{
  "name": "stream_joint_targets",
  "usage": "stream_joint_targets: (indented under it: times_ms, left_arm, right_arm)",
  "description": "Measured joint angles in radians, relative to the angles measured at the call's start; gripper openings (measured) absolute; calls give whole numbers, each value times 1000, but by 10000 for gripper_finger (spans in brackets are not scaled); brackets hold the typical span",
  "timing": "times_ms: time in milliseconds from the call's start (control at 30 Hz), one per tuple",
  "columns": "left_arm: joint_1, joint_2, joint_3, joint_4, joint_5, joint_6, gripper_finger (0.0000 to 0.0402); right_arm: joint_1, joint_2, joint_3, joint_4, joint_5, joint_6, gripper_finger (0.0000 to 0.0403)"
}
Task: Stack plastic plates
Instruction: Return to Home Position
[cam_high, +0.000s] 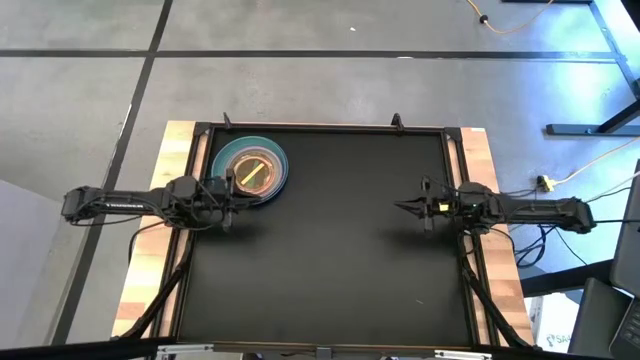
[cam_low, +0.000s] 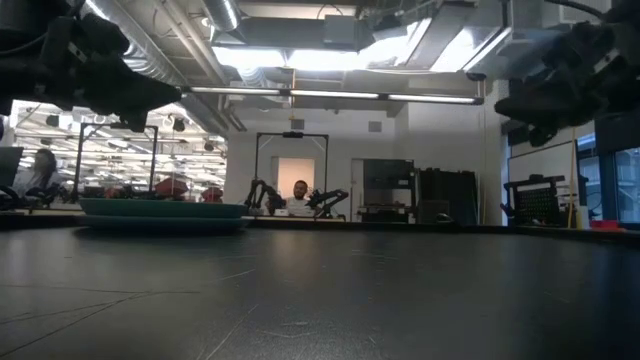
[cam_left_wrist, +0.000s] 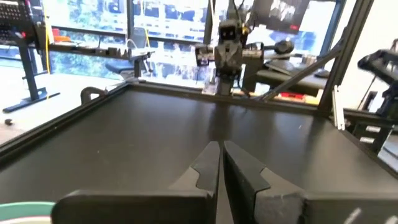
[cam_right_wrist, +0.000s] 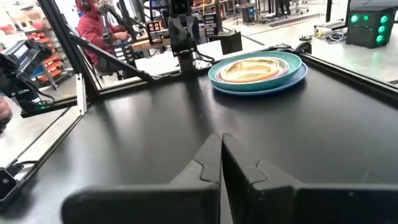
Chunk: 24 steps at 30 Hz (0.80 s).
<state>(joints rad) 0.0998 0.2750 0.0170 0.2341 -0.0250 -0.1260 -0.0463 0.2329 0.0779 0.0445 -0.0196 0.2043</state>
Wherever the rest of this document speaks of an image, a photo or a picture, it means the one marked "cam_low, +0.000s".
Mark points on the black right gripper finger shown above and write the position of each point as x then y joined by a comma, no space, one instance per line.
550,102
541,135

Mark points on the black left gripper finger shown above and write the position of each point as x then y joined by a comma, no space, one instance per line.
134,121
135,90

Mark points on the teal plastic plate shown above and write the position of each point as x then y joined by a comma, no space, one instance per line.
160,207

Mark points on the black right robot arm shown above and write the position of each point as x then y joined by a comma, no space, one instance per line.
625,12

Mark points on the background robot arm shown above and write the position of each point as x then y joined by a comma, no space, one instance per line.
327,197
262,192

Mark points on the black perforated cart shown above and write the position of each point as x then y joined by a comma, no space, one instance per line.
537,200

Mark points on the person beside monitor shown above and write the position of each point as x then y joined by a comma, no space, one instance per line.
37,175

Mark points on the dark computer monitor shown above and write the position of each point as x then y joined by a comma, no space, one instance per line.
10,167

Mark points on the black cabinet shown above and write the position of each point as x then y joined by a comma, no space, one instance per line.
447,192

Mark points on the red box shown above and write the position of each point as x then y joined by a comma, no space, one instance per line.
606,224

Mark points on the dark shelf unit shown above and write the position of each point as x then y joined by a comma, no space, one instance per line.
389,190

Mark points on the person at white desk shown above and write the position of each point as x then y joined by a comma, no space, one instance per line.
300,200

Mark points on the long ceiling light bar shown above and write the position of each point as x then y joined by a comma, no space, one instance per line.
350,94

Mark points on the black metal frame stand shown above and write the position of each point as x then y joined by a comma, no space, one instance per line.
78,160

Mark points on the dark window frame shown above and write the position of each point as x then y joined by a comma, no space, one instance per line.
607,180

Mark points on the black frame with camera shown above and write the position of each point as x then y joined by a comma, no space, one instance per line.
292,134

